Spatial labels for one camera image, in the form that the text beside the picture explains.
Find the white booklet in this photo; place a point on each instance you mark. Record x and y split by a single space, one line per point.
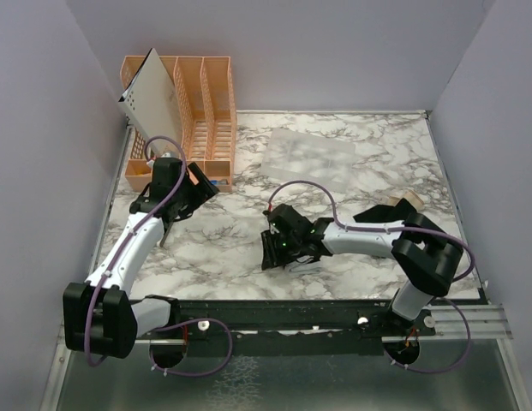
150 102

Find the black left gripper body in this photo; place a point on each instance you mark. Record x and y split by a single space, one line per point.
185 196

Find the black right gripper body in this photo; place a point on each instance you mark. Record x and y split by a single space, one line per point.
288 246

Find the clear plastic box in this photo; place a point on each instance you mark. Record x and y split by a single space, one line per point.
291 156

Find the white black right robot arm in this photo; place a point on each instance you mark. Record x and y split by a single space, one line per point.
426 254

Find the black folded garment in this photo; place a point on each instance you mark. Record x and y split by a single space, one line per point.
386 213

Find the grey green stapler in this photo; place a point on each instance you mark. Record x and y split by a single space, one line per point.
167 229

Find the aluminium frame rail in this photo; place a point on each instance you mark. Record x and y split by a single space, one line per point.
483 322

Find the black white boxer briefs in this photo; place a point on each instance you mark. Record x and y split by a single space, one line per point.
304 266

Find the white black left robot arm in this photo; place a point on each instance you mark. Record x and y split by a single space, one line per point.
98 316

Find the orange plastic desk organizer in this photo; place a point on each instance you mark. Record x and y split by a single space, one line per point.
206 101

